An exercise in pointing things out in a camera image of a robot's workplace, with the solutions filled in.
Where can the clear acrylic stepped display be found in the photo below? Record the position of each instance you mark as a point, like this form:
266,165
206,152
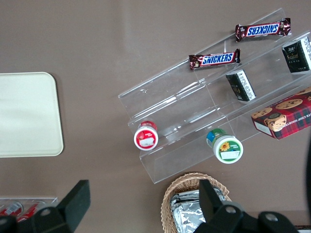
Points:
184,106

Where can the small black box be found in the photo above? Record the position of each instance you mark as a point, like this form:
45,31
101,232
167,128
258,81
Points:
240,85
297,57

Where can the light tan wicker basket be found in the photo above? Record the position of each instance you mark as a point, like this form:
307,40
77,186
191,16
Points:
170,194

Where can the clear acrylic bottle rack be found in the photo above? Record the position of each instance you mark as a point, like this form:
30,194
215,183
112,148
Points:
52,199

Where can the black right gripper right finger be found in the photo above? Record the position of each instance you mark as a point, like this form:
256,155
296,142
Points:
218,216

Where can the red tartan cookie box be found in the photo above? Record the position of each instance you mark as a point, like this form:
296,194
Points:
286,119

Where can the beige plastic serving tray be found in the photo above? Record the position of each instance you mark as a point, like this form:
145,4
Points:
29,114

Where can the red Coca-Cola bottle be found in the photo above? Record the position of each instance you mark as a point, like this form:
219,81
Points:
31,211
11,208

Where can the green lid snack cup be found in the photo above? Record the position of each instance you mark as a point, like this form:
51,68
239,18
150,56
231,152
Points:
227,149

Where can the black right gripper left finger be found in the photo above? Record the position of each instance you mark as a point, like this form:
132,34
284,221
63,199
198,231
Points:
73,208

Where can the red lid snack cup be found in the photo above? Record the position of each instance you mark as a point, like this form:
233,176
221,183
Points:
145,139

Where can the Snickers chocolate bar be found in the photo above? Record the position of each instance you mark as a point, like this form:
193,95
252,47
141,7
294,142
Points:
262,30
216,59

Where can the aluminium foil container stack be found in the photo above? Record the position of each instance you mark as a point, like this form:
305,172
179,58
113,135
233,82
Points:
187,213

